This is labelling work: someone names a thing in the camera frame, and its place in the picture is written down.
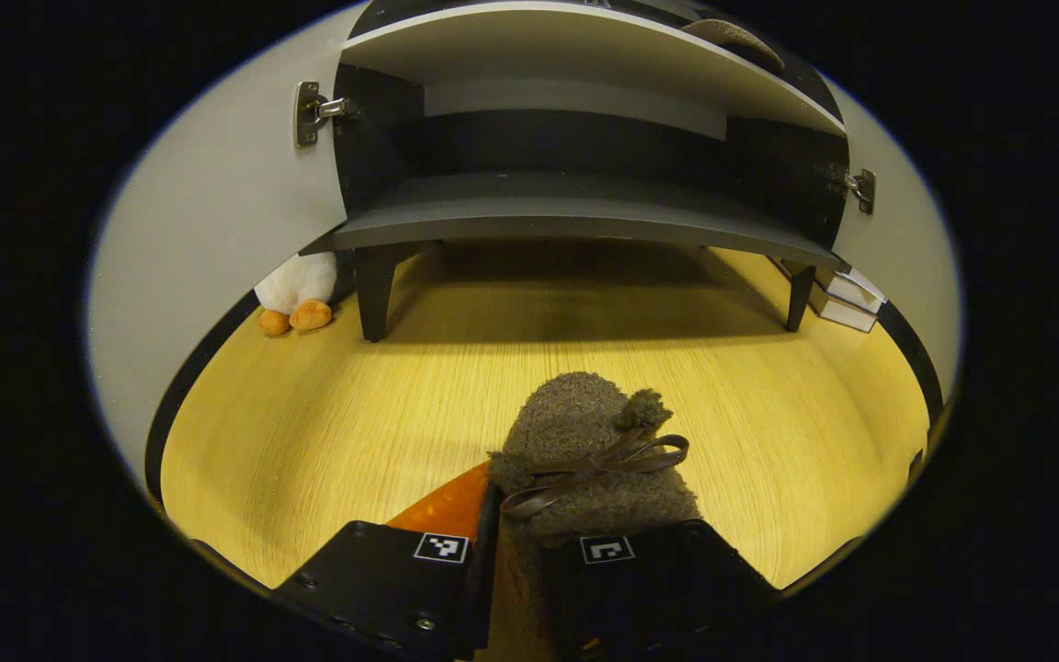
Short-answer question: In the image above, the penguin plush toy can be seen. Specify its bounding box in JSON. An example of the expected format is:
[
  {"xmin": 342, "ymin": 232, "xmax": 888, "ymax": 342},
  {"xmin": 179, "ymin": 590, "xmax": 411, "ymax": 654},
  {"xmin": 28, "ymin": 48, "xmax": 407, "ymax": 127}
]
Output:
[{"xmin": 254, "ymin": 252, "xmax": 339, "ymax": 337}]

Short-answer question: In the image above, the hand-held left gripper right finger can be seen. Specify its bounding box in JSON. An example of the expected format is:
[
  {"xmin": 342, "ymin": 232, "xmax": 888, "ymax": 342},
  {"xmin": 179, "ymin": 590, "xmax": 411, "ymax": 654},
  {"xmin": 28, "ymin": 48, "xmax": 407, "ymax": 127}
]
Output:
[{"xmin": 543, "ymin": 519, "xmax": 780, "ymax": 658}]

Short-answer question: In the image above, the white cabinet door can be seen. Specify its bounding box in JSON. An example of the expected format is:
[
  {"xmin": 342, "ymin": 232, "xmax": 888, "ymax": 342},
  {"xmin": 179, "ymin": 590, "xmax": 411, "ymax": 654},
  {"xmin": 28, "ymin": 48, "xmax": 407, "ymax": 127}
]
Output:
[
  {"xmin": 828, "ymin": 78, "xmax": 962, "ymax": 424},
  {"xmin": 88, "ymin": 18, "xmax": 351, "ymax": 507}
]

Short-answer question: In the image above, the white shoe cabinet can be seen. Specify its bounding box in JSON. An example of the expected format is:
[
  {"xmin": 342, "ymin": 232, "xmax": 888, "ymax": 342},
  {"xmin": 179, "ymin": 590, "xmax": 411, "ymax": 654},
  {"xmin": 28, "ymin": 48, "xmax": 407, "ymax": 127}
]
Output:
[{"xmin": 300, "ymin": 0, "xmax": 861, "ymax": 343}]

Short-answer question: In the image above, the stack of white books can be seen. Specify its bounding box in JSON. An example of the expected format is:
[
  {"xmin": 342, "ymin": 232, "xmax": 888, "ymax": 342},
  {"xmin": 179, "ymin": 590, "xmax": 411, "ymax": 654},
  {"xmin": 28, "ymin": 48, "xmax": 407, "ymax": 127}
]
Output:
[{"xmin": 773, "ymin": 257, "xmax": 889, "ymax": 334}]

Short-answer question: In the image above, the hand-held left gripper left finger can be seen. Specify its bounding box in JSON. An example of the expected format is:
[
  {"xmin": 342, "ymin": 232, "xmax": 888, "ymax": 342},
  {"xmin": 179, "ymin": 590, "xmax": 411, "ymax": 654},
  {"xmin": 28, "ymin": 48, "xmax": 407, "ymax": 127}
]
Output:
[{"xmin": 270, "ymin": 462, "xmax": 494, "ymax": 661}]

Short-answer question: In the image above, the brown fuzzy shoe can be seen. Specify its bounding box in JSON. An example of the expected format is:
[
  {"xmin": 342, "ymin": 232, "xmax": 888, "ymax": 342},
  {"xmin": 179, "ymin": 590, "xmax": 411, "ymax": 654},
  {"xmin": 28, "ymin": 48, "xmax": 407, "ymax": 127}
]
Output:
[
  {"xmin": 488, "ymin": 371, "xmax": 703, "ymax": 662},
  {"xmin": 681, "ymin": 18, "xmax": 785, "ymax": 73}
]

